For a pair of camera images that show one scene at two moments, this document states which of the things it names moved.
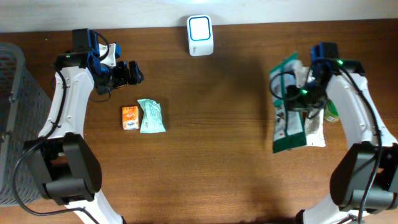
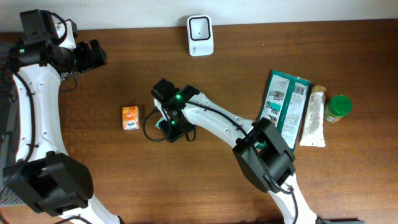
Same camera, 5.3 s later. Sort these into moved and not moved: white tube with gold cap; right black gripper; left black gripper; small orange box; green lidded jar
Moved: right black gripper; left black gripper
Not moved: small orange box; green lidded jar; white tube with gold cap
